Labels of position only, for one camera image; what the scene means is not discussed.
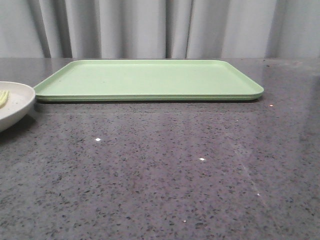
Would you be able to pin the white speckled plate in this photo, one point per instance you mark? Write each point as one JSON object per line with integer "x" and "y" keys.
{"x": 19, "y": 100}

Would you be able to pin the yellow plastic fork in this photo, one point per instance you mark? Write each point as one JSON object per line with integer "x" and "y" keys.
{"x": 4, "y": 94}

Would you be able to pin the light green tray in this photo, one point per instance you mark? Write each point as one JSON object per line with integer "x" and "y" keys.
{"x": 148, "y": 80}

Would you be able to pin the grey curtain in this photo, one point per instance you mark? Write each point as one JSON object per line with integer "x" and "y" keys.
{"x": 158, "y": 29}

